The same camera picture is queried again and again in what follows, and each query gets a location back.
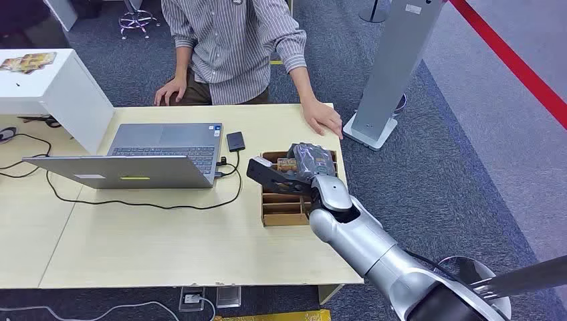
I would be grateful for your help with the grey open laptop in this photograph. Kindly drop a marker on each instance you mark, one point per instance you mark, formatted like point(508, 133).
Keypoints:
point(159, 153)

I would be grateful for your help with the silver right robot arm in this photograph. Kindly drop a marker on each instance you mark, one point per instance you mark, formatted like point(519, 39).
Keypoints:
point(367, 243)

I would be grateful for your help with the person's right hand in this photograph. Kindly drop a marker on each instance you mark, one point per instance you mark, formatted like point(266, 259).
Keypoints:
point(170, 91)

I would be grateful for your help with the person's left forearm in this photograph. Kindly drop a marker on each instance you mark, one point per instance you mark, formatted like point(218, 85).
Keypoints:
point(303, 86)

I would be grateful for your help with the black round desk device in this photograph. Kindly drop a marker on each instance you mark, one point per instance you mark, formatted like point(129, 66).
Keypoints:
point(6, 134)

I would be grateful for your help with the red barrier belt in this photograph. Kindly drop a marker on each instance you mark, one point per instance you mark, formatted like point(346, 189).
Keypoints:
point(514, 60)

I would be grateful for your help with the orange printed card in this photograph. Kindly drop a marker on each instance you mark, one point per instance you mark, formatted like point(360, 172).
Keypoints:
point(286, 165)

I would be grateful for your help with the round shiny metal disc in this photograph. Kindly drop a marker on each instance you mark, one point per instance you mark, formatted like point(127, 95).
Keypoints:
point(465, 270)

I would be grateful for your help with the round stanchion base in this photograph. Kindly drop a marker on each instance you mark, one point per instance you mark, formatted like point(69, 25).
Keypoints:
point(373, 15)

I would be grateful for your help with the wooden divided card box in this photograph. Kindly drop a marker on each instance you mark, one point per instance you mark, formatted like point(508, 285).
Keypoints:
point(283, 208)

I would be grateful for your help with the floor power socket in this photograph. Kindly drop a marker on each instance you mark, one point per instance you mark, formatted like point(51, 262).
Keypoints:
point(192, 299)

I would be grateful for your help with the chrome office chair base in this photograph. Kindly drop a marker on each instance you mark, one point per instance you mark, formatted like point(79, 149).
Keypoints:
point(137, 20)

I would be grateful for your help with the yellow patterned board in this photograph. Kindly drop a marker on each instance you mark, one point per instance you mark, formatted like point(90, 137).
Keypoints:
point(279, 316)

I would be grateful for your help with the person's left hand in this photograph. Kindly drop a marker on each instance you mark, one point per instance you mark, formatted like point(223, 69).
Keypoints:
point(323, 117)

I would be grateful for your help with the wooden table leg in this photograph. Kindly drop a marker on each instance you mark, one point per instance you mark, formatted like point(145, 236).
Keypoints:
point(328, 293)

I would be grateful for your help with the person's right forearm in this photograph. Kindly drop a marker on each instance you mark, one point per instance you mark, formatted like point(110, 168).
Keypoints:
point(183, 64)

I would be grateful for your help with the person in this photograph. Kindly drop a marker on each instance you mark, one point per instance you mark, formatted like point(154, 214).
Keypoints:
point(235, 48)

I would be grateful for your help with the black scissors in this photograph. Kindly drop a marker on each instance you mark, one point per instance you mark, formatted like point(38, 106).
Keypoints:
point(42, 120)

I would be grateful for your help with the small black external drive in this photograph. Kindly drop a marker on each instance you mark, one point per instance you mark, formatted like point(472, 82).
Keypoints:
point(235, 141)

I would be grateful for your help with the clear floor socket cover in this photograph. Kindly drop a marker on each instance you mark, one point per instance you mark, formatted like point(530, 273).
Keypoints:
point(228, 297)

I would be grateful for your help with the grey standing kiosk panel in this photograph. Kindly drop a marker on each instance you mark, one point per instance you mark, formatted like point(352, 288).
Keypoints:
point(392, 66)

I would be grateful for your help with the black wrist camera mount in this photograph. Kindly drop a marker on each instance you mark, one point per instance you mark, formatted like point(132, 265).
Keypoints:
point(270, 178)

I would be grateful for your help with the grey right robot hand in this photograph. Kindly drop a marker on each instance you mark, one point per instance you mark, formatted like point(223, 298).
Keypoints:
point(312, 159)

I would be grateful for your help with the dark grey metal bar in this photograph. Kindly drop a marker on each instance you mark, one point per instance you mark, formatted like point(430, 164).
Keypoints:
point(527, 277)

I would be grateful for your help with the white box cabinet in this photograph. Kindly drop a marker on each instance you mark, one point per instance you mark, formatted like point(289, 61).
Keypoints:
point(57, 93)

